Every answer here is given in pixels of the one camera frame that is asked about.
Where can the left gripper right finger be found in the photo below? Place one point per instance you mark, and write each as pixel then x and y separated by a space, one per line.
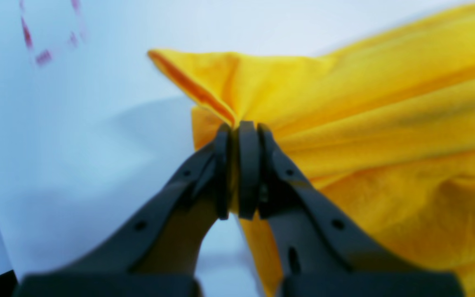
pixel 322 252

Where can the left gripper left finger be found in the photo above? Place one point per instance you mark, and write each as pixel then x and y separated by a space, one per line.
pixel 154 253

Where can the yellow Smile T-shirt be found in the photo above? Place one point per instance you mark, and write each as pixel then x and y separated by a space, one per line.
pixel 385 128

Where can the red tape rectangle marking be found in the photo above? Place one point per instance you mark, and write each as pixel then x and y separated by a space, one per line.
pixel 51 28

